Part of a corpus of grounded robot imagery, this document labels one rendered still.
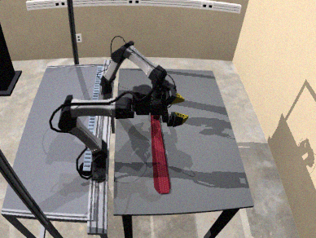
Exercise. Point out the red necktie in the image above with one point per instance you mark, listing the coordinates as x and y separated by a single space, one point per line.
160 168

